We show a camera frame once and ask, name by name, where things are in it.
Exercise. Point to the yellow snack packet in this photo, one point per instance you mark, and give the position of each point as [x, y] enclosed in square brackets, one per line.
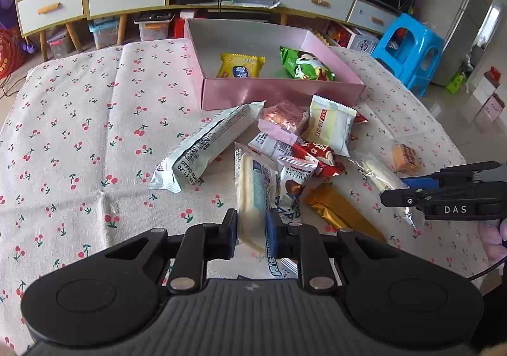
[241, 65]

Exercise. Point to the clear storage bin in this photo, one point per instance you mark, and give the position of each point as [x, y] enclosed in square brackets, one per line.
[61, 43]

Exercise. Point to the clear bin dark lid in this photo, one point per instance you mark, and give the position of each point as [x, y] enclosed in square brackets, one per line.
[152, 27]

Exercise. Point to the orange cracker packet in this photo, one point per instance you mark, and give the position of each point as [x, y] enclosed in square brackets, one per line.
[406, 158]

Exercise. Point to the white blue printed packet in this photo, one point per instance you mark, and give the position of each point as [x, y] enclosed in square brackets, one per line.
[269, 146]

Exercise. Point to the pink wafer packet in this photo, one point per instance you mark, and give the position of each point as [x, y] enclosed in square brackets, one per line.
[283, 114]

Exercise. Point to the clear bin blue lid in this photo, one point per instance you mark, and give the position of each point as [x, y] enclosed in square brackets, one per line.
[103, 33]

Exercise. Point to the cream packet red label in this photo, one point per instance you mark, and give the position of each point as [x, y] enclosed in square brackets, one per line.
[328, 126]

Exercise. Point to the red cardboard box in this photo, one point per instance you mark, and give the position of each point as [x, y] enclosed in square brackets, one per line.
[177, 29]

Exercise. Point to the orange-red snack packet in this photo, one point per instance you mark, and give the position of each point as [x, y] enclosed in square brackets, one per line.
[359, 117]

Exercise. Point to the pale green long packet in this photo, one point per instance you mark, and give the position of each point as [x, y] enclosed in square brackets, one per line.
[206, 142]

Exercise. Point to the clear packet white bar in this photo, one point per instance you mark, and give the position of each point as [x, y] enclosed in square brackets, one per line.
[380, 178]

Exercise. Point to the cherry print tablecloth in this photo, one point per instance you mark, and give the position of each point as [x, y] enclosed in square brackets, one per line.
[79, 122]

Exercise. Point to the stack of white boxes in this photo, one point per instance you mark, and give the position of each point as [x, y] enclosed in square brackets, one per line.
[489, 94]

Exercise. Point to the white patterned crate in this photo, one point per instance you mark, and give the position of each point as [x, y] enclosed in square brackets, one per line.
[362, 43]

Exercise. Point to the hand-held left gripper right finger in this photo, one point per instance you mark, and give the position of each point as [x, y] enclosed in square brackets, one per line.
[273, 235]

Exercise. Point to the red flowered snack packet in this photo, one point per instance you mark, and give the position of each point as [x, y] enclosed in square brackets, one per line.
[317, 154]

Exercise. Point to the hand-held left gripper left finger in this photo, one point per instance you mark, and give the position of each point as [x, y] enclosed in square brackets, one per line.
[232, 235]

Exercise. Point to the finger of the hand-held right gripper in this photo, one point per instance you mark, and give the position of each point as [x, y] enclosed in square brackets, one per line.
[408, 197]
[420, 181]

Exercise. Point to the red round decoration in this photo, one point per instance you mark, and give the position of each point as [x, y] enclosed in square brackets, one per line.
[12, 55]

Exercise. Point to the green snack packet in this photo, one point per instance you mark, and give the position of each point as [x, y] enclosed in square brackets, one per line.
[305, 63]

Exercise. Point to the silver chocolate packet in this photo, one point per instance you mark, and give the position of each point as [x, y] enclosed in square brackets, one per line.
[293, 181]

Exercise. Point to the green bag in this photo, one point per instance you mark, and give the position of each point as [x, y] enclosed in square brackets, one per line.
[455, 83]

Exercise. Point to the pink cardboard box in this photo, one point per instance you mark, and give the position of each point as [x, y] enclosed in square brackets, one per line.
[277, 92]

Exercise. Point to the long white bread packet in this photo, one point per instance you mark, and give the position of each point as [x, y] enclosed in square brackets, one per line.
[251, 201]

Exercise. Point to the blue plastic stool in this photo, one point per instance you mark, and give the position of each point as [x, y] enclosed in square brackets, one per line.
[412, 39]

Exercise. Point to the gold snack packet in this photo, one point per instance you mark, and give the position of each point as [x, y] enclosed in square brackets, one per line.
[336, 209]

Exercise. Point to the silver refrigerator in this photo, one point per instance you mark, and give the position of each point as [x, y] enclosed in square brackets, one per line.
[467, 3]

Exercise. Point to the yellow egg tray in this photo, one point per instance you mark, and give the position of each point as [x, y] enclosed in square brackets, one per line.
[321, 37]

